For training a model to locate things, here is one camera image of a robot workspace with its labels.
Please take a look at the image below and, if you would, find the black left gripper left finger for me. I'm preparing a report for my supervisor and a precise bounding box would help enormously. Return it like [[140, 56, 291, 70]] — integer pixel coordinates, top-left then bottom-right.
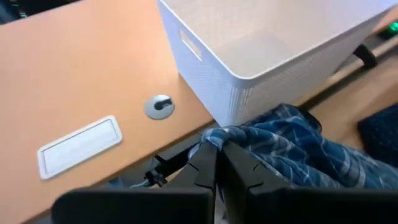
[[51, 141, 218, 224]]

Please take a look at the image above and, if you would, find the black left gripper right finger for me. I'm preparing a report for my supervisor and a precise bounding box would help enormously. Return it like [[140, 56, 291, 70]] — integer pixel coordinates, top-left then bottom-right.
[[222, 142, 398, 224]]

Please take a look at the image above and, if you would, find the blue plaid shirt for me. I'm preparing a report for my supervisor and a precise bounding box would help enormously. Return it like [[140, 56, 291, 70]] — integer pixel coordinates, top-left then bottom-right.
[[188, 103, 398, 224]]

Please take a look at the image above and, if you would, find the navy dotted garment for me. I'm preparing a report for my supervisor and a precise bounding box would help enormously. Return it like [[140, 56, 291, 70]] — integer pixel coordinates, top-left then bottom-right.
[[357, 104, 398, 167]]

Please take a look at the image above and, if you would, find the white plastic laundry basket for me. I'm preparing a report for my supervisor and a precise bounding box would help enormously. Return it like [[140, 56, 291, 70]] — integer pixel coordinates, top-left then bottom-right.
[[157, 0, 398, 128]]

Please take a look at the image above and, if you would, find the white rectangular cover plate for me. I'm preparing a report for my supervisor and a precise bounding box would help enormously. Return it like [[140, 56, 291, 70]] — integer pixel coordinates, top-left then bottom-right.
[[37, 114, 124, 180]]

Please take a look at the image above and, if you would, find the small blue round object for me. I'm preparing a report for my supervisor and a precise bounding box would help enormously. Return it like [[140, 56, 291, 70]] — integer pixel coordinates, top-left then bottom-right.
[[144, 94, 175, 121]]

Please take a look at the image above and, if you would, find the light wooden desk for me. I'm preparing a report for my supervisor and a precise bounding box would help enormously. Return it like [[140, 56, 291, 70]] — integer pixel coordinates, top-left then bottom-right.
[[0, 0, 398, 224]]

